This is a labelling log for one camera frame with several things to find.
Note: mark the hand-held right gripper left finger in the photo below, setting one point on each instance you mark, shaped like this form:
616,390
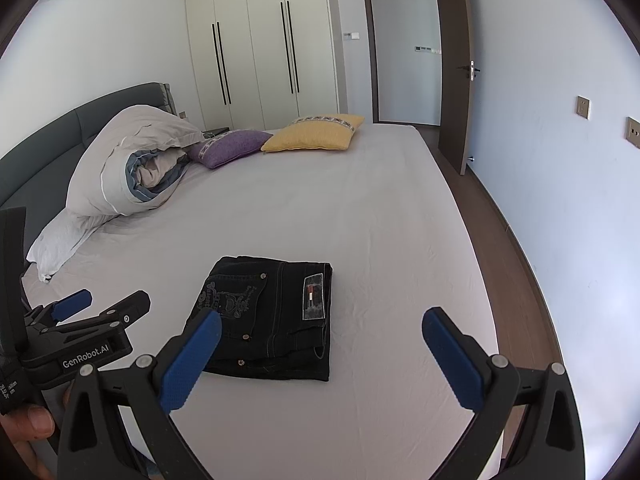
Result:
190,360

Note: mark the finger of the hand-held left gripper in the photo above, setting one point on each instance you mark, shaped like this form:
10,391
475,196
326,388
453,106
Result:
125,312
72,305

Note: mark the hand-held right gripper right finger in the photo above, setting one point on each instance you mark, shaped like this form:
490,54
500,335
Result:
452,360

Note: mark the black denim pants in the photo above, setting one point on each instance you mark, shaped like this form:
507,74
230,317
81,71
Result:
270,310

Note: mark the person's left hand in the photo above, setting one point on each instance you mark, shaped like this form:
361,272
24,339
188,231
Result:
30,422

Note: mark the white pillow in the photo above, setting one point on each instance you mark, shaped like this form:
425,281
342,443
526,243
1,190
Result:
60,245

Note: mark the folded white duvet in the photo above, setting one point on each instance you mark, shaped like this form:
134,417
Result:
115,160

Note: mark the grey upholstered headboard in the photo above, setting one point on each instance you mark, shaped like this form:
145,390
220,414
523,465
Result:
50,145

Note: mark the white bed mattress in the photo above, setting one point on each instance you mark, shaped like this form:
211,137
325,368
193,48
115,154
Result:
350,210

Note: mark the purple pillow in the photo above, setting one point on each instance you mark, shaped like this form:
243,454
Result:
230,145

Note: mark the dark nightstand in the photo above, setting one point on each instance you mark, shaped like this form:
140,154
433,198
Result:
215,132

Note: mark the yellow pillow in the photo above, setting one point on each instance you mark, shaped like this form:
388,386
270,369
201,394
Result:
310,136

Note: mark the brown door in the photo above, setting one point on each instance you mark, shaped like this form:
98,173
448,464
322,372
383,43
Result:
455,85

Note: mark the cream wardrobe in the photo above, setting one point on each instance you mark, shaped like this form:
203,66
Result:
255,60

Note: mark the brass wall socket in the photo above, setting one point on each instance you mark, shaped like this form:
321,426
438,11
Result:
582,107
633,132

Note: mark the white wall control panel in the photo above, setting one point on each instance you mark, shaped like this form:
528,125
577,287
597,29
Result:
425,49

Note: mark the dark brown door frame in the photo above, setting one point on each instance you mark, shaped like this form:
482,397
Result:
366,50

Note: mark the white light switch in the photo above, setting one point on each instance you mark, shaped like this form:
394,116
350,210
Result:
354,35

